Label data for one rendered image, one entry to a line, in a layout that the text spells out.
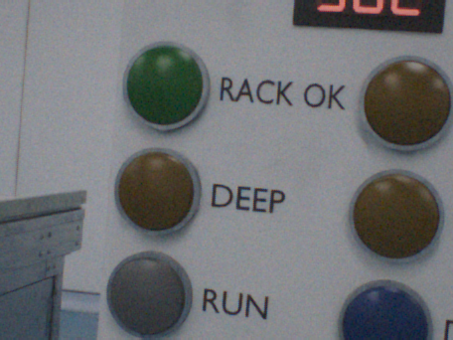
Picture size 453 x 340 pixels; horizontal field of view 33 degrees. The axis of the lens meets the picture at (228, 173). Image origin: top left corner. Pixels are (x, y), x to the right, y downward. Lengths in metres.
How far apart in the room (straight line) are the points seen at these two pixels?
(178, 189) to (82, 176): 3.97
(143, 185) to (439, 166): 0.10
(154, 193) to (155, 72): 0.04
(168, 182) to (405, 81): 0.08
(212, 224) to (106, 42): 3.97
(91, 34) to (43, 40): 0.27
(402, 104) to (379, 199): 0.03
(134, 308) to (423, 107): 0.12
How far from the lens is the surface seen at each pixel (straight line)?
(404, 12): 0.25
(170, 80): 0.26
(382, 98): 0.24
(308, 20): 0.25
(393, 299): 0.25
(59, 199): 1.73
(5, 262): 1.55
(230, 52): 0.26
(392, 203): 0.24
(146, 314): 0.26
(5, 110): 4.36
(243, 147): 0.26
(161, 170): 0.26
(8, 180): 4.36
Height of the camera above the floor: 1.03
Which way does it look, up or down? 3 degrees down
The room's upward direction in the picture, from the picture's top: 5 degrees clockwise
